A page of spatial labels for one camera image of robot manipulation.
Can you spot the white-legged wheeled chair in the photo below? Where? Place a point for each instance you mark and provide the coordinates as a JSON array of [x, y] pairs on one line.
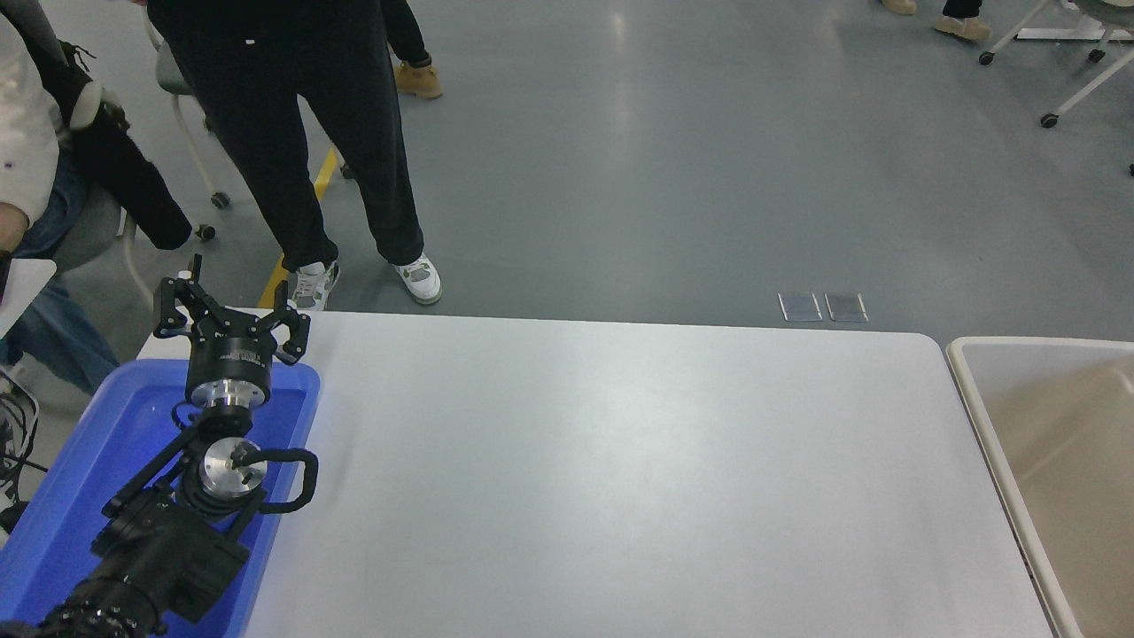
[[1094, 84]]

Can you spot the person with beige shoes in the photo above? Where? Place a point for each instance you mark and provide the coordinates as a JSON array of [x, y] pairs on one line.
[[964, 27]]

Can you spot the grey wheeled chair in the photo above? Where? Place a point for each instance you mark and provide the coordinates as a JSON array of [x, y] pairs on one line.
[[89, 230]]

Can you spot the blue plastic tray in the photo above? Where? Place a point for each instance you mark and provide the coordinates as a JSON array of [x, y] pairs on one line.
[[97, 443]]

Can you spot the white writing board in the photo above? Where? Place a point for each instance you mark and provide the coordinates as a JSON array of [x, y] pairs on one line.
[[22, 283]]

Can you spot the metal floor plate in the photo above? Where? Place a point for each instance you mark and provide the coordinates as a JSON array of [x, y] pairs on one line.
[[846, 307], [800, 307]]

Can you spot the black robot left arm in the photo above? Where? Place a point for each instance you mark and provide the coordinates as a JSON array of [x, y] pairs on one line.
[[151, 549]]

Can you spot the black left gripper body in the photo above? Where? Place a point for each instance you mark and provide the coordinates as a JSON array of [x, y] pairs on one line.
[[229, 353]]

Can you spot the seated person's hand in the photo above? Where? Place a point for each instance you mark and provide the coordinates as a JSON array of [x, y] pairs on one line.
[[9, 226]]

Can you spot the seated person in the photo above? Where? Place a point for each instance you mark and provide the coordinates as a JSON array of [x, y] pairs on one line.
[[22, 133]]

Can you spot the large pale bin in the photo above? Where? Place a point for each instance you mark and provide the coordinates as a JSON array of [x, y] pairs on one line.
[[1063, 461]]

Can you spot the black jacket on chair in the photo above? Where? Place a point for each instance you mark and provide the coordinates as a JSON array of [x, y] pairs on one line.
[[124, 168]]

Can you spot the standing person with tan boots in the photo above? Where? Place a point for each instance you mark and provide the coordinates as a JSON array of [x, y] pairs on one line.
[[418, 80]]

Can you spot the standing person with white shoes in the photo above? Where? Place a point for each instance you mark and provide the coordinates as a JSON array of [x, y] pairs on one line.
[[266, 115]]

